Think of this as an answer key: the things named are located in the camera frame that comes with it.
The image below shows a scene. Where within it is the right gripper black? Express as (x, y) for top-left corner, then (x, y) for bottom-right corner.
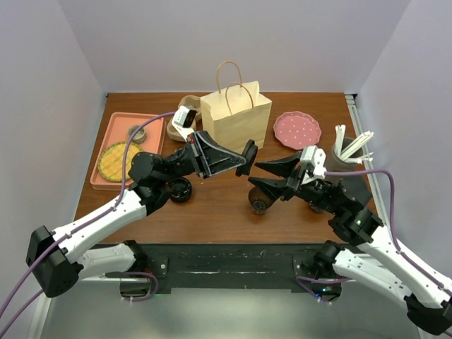
(247, 150), (342, 214)

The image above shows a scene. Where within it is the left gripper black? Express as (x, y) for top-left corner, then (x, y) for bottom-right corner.
(159, 131), (247, 184)

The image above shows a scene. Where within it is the black coffee cup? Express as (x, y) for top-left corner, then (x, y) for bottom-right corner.
(248, 187), (275, 215)
(168, 177), (193, 203)

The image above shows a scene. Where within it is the black cup lid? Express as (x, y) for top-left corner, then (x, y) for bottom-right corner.
(235, 139), (258, 177)

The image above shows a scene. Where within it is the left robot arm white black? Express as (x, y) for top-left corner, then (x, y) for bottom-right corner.
(25, 131), (257, 297)

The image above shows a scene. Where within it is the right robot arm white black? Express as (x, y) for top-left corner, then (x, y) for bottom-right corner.
(249, 146), (451, 335)

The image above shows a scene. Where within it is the pink polka dot plate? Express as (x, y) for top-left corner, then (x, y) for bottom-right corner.
(273, 111), (322, 150)

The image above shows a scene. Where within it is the grey straw holder cup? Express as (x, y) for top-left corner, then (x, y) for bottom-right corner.
(325, 137), (364, 172)

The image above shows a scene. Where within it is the cardboard cup carrier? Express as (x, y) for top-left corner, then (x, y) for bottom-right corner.
(167, 95), (202, 142)

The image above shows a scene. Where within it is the small grey ceramic cup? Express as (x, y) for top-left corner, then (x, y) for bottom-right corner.
(127, 125), (147, 144)

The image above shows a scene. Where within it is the salmon pink tray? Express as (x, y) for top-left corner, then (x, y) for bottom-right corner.
(90, 112), (166, 191)

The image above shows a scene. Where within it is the yellow woven coaster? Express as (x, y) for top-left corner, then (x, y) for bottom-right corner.
(97, 141), (142, 182)

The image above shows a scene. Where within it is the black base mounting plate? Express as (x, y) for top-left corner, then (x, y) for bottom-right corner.
(142, 244), (342, 297)

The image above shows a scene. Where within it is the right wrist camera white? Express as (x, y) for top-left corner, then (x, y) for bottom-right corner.
(300, 145), (327, 179)

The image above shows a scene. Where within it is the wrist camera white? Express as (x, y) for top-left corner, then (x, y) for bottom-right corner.
(172, 106), (197, 140)
(300, 145), (327, 179)

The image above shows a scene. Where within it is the brown paper bag with handles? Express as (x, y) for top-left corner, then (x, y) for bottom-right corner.
(200, 66), (272, 153)

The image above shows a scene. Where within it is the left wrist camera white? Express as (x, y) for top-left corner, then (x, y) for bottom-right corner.
(172, 106), (197, 140)

